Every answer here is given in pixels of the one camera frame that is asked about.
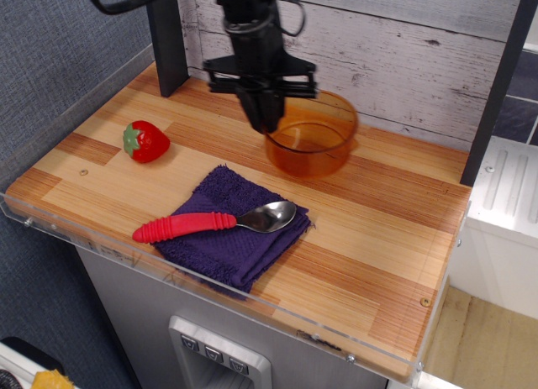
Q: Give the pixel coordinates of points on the grey toy kitchen cabinet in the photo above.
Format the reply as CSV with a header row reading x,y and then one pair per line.
x,y
140,303

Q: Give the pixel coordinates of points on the yellow object bottom left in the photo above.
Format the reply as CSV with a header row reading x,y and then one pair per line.
x,y
51,380

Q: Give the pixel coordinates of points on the dark grey post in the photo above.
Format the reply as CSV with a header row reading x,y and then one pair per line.
x,y
168,45
515,44

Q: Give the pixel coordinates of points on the purple folded cloth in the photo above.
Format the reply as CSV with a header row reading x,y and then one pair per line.
x,y
234,257

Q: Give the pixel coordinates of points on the white toy sink unit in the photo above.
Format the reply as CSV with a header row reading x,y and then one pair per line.
x,y
495,258

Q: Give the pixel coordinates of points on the dark grey right post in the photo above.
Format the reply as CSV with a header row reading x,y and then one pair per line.
x,y
515,44

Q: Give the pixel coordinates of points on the red-handled metal spoon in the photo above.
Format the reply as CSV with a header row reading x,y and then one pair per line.
x,y
265,219

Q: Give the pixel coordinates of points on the silver toy dispenser panel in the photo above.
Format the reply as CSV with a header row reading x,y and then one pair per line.
x,y
208,360

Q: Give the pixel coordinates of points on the dark grey left post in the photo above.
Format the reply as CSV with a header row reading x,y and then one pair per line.
x,y
168,45

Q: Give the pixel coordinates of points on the clear acrylic edge guard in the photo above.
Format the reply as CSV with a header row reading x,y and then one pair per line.
x,y
399,370

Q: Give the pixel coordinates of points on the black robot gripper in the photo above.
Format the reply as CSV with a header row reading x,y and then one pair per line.
x,y
260,62

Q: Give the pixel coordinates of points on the red toy strawberry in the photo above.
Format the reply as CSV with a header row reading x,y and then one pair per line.
x,y
143,142

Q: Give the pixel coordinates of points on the orange transparent plastic bowl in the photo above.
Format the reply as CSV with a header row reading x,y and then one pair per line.
x,y
316,136

